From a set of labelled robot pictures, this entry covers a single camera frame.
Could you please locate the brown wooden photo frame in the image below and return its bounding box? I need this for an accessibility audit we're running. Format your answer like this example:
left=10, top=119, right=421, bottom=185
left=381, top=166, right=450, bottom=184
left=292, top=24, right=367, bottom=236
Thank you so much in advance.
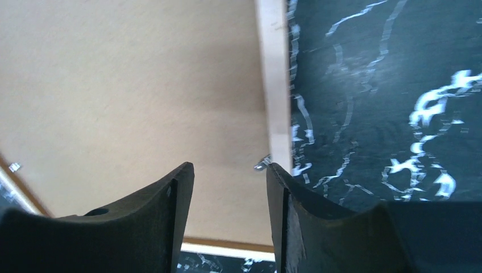
left=0, top=0, right=294, bottom=263

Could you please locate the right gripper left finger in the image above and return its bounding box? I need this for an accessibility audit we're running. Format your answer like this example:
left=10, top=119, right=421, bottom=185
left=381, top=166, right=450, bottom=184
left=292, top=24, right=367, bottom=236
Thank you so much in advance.
left=1, top=162, right=194, bottom=272

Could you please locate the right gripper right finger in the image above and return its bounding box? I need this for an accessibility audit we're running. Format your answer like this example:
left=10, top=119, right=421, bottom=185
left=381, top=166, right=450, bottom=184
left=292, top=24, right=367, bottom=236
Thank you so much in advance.
left=266, top=163, right=481, bottom=272

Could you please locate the brown cardboard backing board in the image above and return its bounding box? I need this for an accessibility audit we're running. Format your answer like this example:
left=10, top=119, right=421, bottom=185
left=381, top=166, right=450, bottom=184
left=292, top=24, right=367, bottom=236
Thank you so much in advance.
left=0, top=0, right=274, bottom=247

